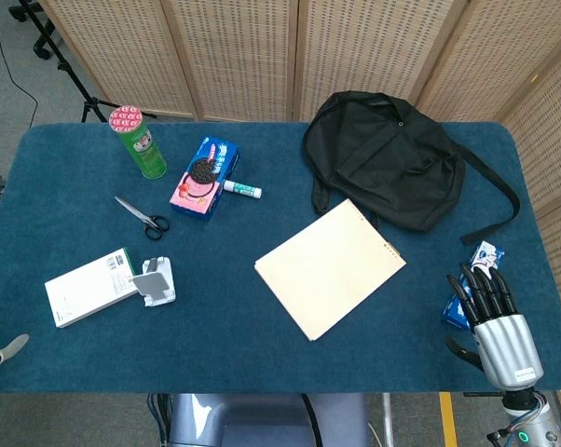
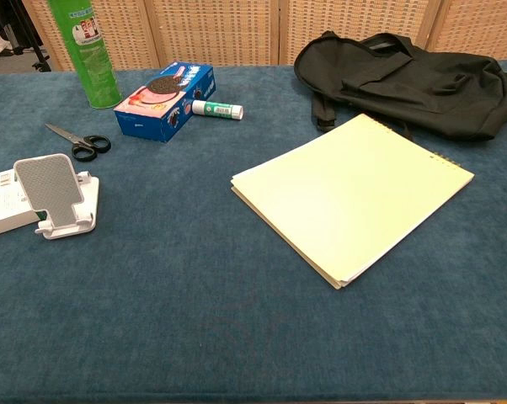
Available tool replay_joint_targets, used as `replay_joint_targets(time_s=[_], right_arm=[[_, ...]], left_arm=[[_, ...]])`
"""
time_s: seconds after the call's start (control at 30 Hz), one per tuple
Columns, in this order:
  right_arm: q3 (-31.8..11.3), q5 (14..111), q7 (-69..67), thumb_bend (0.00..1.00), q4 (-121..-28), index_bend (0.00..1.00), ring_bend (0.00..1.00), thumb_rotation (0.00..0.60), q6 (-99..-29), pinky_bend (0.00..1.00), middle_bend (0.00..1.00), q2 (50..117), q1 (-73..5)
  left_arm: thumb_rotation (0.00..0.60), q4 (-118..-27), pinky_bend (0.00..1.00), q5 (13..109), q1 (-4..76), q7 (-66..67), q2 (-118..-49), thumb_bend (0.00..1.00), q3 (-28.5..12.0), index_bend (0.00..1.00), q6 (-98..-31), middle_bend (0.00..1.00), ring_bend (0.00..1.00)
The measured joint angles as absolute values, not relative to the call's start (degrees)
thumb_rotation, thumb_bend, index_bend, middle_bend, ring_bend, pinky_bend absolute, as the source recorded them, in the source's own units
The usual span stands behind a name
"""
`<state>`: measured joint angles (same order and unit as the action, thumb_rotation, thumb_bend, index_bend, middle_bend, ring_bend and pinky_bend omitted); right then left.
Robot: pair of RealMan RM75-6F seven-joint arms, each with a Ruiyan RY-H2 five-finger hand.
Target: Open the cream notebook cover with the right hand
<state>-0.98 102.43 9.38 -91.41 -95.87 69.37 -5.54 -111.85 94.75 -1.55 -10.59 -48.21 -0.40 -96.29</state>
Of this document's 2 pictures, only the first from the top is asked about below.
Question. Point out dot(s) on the wooden wicker folding screen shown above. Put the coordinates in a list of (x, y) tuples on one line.
[(243, 56)]

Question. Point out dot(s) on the white flat carton box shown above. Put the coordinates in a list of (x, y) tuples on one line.
[(87, 291)]

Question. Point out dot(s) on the white grey phone stand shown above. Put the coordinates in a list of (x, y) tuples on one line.
[(154, 284)]

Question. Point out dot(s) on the black grey left robot hand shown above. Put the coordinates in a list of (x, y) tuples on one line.
[(10, 345)]

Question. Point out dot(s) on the black tripod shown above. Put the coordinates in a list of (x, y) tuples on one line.
[(64, 66)]

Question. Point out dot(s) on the white green glue stick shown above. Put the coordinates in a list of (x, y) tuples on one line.
[(243, 188)]

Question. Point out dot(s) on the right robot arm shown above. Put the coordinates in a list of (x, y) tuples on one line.
[(529, 421)]

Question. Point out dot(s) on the small blue snack packet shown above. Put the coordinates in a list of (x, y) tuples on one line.
[(488, 253)]

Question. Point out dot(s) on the metal table leg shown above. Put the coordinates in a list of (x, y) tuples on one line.
[(388, 419)]

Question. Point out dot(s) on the grey blue robot torso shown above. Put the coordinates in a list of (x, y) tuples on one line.
[(262, 419)]

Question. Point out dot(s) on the black chair wheel base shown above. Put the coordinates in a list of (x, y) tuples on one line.
[(42, 49)]

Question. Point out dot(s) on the blue pink cookie box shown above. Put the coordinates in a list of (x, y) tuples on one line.
[(201, 181)]

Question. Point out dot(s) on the blue table mat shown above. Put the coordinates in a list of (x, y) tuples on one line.
[(224, 344)]

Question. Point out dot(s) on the black backpack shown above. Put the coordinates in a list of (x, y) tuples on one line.
[(383, 158)]

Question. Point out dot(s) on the green chip can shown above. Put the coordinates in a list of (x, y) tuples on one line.
[(145, 149)]

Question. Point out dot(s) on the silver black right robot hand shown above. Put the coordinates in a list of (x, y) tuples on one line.
[(506, 344)]

